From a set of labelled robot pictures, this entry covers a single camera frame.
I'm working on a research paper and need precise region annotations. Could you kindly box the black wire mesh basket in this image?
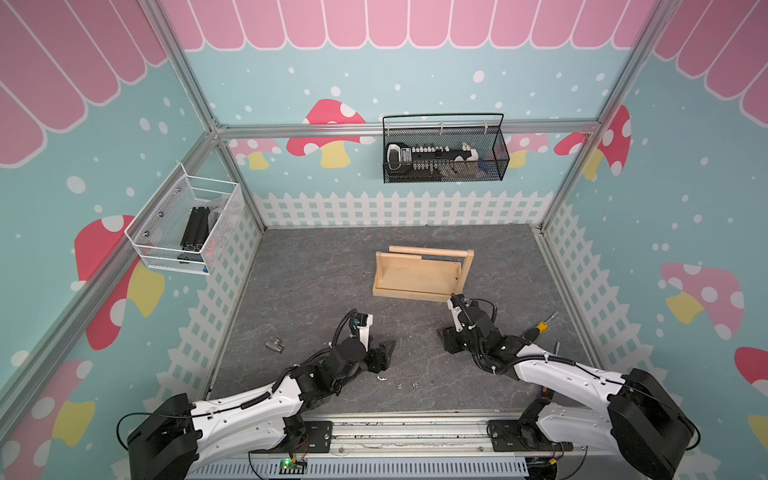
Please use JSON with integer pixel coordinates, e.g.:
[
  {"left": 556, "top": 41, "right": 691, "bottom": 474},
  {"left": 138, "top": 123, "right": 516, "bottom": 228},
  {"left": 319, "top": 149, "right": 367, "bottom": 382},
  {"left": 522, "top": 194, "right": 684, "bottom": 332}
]
[{"left": 381, "top": 113, "right": 510, "bottom": 183}]

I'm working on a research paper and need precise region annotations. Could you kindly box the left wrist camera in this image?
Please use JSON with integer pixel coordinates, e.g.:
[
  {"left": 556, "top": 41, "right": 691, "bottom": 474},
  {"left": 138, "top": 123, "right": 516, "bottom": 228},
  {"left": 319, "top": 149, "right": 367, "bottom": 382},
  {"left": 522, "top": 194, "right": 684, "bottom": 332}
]
[{"left": 350, "top": 312, "right": 373, "bottom": 351}]

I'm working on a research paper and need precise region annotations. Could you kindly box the black box in white basket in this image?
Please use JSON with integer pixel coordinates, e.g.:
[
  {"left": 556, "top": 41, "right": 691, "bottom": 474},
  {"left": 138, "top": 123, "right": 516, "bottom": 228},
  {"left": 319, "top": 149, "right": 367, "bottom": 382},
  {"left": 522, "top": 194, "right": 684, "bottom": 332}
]
[{"left": 180, "top": 207, "right": 211, "bottom": 252}]

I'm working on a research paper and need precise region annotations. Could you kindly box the green lit circuit board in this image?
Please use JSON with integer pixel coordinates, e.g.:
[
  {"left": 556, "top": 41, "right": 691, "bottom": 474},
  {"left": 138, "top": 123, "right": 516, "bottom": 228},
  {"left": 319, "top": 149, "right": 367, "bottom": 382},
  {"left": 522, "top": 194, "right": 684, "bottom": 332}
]
[{"left": 278, "top": 457, "right": 308, "bottom": 476}]

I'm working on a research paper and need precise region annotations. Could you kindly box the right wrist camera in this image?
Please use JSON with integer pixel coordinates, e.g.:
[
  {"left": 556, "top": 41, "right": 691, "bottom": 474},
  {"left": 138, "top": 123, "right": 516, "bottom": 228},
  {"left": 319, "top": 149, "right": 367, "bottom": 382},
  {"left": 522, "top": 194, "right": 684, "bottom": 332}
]
[{"left": 447, "top": 294, "right": 474, "bottom": 332}]

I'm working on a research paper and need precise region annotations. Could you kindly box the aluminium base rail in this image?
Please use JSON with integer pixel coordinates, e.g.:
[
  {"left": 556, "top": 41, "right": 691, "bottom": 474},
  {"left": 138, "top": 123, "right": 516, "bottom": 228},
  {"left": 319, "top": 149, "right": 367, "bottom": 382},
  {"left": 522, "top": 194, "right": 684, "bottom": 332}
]
[{"left": 157, "top": 410, "right": 667, "bottom": 480}]

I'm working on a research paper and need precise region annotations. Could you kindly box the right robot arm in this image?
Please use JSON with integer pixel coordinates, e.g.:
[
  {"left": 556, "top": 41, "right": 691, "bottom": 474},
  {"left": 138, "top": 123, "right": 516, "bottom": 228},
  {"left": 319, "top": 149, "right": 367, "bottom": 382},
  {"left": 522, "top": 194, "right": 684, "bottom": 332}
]
[{"left": 438, "top": 294, "right": 701, "bottom": 479}]

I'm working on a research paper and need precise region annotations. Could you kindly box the white wire mesh basket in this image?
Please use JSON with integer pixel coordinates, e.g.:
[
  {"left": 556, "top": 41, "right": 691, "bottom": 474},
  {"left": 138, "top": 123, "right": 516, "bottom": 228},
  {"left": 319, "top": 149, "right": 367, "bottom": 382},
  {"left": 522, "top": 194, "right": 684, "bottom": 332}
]
[{"left": 125, "top": 164, "right": 244, "bottom": 275}]

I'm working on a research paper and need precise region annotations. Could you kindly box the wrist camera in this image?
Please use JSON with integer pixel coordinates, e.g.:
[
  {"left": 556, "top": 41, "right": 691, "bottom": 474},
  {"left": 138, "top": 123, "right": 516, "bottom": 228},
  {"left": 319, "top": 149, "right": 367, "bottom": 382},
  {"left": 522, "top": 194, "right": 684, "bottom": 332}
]
[
  {"left": 350, "top": 312, "right": 373, "bottom": 351},
  {"left": 447, "top": 294, "right": 474, "bottom": 332}
]

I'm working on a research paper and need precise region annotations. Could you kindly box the small metal connector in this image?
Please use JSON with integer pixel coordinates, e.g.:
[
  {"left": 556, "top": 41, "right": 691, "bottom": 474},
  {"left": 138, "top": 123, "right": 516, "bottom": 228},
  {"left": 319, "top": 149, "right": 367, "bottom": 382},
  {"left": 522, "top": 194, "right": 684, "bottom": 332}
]
[{"left": 265, "top": 338, "right": 284, "bottom": 353}]

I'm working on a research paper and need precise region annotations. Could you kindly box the yellow handled screwdriver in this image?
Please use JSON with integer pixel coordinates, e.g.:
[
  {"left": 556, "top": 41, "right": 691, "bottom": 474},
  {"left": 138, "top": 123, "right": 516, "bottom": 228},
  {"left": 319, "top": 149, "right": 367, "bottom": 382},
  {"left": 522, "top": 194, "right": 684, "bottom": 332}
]
[{"left": 523, "top": 311, "right": 559, "bottom": 343}]

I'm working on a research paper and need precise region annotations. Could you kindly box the wooden jewelry display stand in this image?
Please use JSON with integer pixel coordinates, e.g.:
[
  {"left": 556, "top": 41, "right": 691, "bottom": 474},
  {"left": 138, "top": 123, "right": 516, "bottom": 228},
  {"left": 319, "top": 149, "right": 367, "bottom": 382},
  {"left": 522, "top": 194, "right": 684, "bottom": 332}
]
[{"left": 372, "top": 246, "right": 475, "bottom": 303}]

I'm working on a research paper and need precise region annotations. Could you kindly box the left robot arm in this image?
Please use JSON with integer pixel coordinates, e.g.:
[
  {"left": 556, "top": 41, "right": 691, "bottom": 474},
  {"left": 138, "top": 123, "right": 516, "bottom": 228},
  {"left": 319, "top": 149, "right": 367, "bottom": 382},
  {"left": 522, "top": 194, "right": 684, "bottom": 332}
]
[{"left": 116, "top": 309, "right": 396, "bottom": 479}]

